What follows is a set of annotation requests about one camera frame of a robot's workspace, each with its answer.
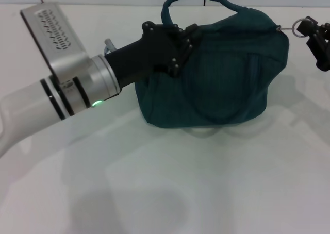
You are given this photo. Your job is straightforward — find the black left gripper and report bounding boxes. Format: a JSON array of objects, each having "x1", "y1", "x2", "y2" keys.
[{"x1": 105, "y1": 21, "x2": 202, "y2": 88}]

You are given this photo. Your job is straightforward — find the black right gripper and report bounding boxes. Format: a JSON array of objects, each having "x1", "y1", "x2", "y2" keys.
[{"x1": 295, "y1": 16, "x2": 330, "y2": 72}]

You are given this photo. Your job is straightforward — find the teal fabric insulated bag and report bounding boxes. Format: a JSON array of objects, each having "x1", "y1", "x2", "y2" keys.
[{"x1": 136, "y1": 0, "x2": 306, "y2": 129}]

